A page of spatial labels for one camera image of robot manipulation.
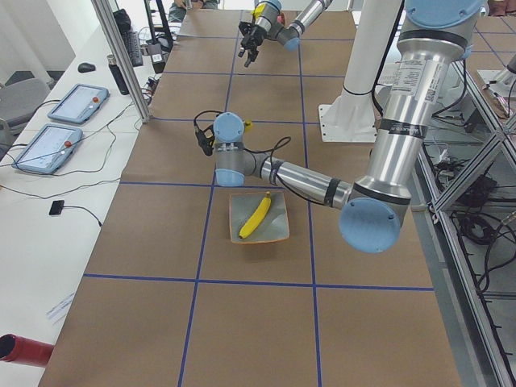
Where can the black bottle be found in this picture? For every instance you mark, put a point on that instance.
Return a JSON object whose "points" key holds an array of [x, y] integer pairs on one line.
{"points": [[117, 74]]}

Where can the blue square plate orange rim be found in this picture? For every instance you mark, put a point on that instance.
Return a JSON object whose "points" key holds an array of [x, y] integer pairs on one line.
{"points": [[275, 226]]}

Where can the upper teach pendant tablet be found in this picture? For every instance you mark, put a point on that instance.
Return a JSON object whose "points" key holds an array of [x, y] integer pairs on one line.
{"points": [[79, 104]]}

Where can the small black puck device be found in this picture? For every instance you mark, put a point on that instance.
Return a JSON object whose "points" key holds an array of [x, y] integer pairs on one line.
{"points": [[56, 207]]}

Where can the red cylinder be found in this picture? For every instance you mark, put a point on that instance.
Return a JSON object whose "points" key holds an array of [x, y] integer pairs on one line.
{"points": [[20, 350]]}

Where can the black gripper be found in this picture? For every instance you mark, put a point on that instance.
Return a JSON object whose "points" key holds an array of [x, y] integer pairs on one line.
{"points": [[258, 33]]}

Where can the black computer mouse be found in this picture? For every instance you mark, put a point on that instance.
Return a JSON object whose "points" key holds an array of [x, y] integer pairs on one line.
{"points": [[86, 67]]}

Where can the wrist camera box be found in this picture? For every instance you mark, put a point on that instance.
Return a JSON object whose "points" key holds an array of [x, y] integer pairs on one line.
{"points": [[205, 140]]}

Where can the aluminium frame post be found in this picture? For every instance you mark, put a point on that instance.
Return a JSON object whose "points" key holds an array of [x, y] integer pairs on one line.
{"points": [[105, 17]]}

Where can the black keyboard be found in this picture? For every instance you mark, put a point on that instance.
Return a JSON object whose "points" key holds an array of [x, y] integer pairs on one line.
{"points": [[131, 43]]}

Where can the teach pendant tablet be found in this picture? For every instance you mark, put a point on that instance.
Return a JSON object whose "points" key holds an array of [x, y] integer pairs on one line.
{"points": [[49, 149], [79, 104]]}

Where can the lower teach pendant tablet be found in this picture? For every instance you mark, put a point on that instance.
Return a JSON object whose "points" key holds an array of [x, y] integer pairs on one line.
{"points": [[49, 149]]}

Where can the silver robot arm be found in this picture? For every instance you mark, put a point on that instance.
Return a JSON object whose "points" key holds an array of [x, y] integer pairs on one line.
{"points": [[268, 24], [400, 57]]}

